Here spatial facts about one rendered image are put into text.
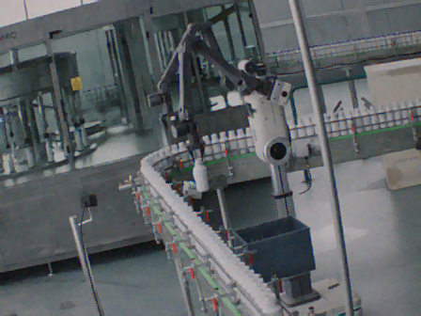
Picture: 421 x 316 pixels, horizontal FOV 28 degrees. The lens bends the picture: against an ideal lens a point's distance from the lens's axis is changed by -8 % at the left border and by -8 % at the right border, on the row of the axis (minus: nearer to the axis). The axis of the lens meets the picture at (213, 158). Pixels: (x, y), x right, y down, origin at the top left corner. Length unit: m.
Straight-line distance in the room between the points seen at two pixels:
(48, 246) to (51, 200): 0.43
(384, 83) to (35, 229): 3.56
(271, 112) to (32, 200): 3.44
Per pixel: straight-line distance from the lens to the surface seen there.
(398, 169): 8.52
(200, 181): 4.55
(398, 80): 8.39
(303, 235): 4.18
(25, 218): 7.86
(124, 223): 7.90
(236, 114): 9.88
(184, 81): 4.59
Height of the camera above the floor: 2.03
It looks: 9 degrees down
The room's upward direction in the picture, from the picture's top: 12 degrees counter-clockwise
